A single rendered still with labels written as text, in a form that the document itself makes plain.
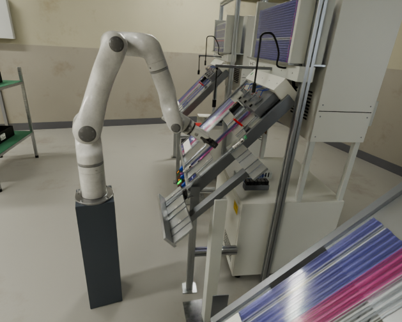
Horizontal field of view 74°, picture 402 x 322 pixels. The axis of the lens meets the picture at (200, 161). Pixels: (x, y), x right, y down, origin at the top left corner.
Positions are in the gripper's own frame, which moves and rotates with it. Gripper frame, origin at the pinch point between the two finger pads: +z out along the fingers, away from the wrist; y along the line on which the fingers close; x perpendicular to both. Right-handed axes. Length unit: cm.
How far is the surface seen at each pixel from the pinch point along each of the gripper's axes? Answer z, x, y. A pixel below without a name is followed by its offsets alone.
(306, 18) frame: -5, -71, -11
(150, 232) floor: 20, 100, 46
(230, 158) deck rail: 9.0, -0.3, -9.9
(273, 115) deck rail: 12.8, -31.1, -9.9
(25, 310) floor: -36, 137, -19
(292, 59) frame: 1, -56, -11
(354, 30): 18, -82, -10
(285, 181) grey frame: 42.5, -7.1, -12.9
